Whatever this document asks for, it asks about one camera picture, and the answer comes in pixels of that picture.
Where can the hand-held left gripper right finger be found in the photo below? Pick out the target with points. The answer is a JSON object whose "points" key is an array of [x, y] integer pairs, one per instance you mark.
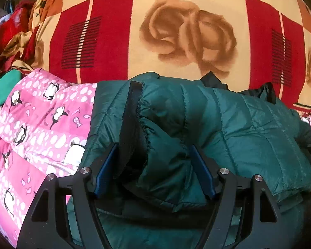
{"points": [[203, 171]]}

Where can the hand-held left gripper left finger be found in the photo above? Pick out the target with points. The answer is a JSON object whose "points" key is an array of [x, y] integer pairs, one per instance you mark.
{"points": [[106, 171]]}

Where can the green quilted puffer jacket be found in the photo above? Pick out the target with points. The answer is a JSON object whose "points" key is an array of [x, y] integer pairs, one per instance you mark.
{"points": [[235, 134]]}

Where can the red clothes pile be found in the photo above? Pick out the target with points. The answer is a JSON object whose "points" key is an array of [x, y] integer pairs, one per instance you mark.
{"points": [[7, 28]]}

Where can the pink penguin print blanket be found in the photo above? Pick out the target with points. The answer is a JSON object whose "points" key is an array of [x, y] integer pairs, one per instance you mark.
{"points": [[41, 124]]}

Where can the bright green cloth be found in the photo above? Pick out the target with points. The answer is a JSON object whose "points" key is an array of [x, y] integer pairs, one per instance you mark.
{"points": [[2, 90]]}

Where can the red cream rose checked blanket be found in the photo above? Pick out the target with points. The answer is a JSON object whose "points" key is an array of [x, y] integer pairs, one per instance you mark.
{"points": [[171, 31]]}

